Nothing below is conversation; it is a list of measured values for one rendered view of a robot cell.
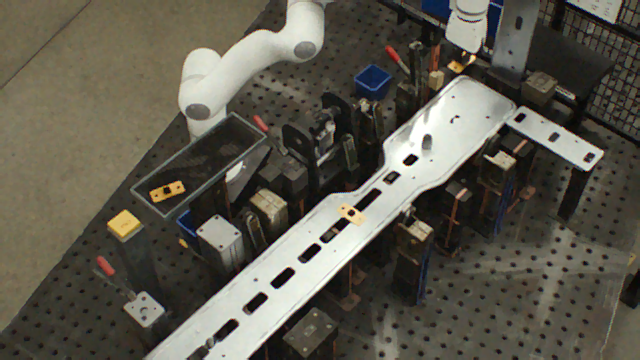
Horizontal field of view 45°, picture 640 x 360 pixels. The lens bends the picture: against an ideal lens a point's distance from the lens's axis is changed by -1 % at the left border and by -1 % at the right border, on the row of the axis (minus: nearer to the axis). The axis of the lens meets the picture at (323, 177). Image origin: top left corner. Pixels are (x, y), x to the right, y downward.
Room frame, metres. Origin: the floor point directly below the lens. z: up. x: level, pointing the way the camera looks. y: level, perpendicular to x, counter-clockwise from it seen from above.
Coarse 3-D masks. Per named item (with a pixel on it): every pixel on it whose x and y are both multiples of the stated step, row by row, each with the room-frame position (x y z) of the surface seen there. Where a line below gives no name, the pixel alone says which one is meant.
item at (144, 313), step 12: (144, 300) 0.97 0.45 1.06; (132, 312) 0.94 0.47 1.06; (144, 312) 0.94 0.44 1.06; (156, 312) 0.94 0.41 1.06; (132, 324) 0.95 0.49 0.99; (144, 324) 0.91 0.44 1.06; (156, 324) 0.92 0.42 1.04; (168, 324) 0.94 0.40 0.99; (144, 336) 0.91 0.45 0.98; (156, 336) 0.91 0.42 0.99; (144, 348) 0.95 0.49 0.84
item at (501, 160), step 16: (496, 160) 1.42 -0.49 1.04; (512, 160) 1.42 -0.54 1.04; (480, 176) 1.43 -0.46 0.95; (496, 176) 1.41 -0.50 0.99; (512, 176) 1.41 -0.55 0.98; (480, 192) 1.43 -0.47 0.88; (496, 192) 1.39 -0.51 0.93; (480, 208) 1.42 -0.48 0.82; (496, 208) 1.41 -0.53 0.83; (480, 224) 1.41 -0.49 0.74; (496, 224) 1.40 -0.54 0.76
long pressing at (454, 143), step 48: (480, 96) 1.72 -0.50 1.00; (384, 144) 1.52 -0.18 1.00; (432, 144) 1.52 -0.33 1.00; (480, 144) 1.52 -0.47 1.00; (384, 192) 1.34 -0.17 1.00; (288, 240) 1.19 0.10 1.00; (336, 240) 1.18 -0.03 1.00; (240, 288) 1.04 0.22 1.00; (288, 288) 1.04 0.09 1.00; (192, 336) 0.90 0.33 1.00; (240, 336) 0.90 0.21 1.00
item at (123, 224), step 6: (126, 210) 1.18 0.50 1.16; (120, 216) 1.16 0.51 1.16; (126, 216) 1.16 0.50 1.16; (132, 216) 1.16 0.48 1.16; (108, 222) 1.14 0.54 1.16; (114, 222) 1.14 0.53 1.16; (120, 222) 1.14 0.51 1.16; (126, 222) 1.14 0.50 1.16; (132, 222) 1.14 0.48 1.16; (138, 222) 1.14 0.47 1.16; (114, 228) 1.12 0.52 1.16; (120, 228) 1.12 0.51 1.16; (126, 228) 1.12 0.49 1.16; (132, 228) 1.12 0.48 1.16; (120, 234) 1.10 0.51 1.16; (126, 234) 1.11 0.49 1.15
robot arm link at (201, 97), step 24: (288, 24) 1.58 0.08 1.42; (312, 24) 1.56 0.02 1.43; (240, 48) 1.61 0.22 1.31; (264, 48) 1.57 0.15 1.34; (288, 48) 1.51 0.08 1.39; (312, 48) 1.51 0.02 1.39; (216, 72) 1.58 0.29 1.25; (240, 72) 1.57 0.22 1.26; (192, 96) 1.54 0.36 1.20; (216, 96) 1.54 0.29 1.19
